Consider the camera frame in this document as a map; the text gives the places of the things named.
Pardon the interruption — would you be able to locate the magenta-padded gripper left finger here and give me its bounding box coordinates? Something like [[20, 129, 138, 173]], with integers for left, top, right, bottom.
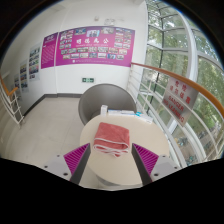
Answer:
[[42, 142, 92, 186]]

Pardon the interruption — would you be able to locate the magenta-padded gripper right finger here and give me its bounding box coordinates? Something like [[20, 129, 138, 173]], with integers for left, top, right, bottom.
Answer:
[[131, 142, 183, 187]]

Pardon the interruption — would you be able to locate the coral pink towel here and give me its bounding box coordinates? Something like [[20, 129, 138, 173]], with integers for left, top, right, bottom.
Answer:
[[92, 121, 131, 159]]

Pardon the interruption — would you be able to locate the flat white and blue box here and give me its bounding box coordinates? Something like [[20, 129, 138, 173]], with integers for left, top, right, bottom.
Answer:
[[134, 111, 155, 125], [120, 110, 138, 118], [107, 108, 123, 117]]

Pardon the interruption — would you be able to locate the red and white warning sign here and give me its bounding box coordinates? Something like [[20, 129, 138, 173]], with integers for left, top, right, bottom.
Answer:
[[161, 76, 200, 128]]

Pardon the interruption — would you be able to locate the grey round-backed chair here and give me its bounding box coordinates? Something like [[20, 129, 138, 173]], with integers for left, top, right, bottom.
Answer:
[[77, 82, 138, 127]]

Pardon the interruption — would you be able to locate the green exit sign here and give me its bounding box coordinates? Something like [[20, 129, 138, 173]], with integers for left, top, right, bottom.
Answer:
[[81, 76, 96, 84]]

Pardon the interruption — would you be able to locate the white stair railing orange handrail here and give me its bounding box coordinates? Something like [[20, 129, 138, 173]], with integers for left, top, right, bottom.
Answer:
[[0, 74, 25, 127]]

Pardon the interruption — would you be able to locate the white railing with orange handrail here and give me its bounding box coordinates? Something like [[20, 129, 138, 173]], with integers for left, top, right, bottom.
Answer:
[[125, 61, 224, 168]]

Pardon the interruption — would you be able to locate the narrow magenta text poster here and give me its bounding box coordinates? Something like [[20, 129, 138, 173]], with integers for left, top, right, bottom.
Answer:
[[40, 31, 59, 70]]

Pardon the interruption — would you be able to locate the large magenta photo poster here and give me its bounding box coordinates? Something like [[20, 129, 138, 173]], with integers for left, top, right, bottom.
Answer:
[[54, 25, 136, 68]]

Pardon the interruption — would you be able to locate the white-framed glass window wall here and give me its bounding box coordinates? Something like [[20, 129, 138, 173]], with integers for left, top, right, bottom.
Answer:
[[145, 0, 224, 161]]

